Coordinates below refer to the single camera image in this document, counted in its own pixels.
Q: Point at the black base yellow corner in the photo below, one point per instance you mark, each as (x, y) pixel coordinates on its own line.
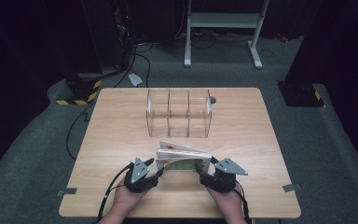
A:
(301, 95)

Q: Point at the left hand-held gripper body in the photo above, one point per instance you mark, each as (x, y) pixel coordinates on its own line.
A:
(139, 179)

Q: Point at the small red object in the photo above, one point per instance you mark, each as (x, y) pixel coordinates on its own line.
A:
(282, 38)

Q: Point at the person's right hand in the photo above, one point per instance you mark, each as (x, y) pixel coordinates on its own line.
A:
(227, 200)

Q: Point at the dark computer tower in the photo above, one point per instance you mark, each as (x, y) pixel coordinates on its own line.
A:
(115, 34)

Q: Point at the grey tape strip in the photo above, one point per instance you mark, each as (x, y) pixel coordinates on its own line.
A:
(67, 192)
(291, 187)

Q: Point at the white floor plug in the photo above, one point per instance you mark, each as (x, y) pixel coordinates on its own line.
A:
(135, 79)

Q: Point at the person's left hand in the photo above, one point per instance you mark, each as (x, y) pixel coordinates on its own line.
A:
(127, 199)

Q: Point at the clear acrylic divided organizer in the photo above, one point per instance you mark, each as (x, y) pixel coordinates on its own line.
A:
(179, 113)

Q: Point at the grey round table grommet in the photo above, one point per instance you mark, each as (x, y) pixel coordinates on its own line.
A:
(213, 100)

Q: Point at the white metal stand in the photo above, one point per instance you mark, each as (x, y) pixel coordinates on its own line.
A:
(225, 21)

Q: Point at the white picture book green leaf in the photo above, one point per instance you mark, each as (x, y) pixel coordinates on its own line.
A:
(183, 155)

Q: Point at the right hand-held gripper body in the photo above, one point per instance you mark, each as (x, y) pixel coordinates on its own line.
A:
(225, 177)

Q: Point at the black yellow striped base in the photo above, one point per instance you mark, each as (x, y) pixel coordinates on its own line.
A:
(80, 93)

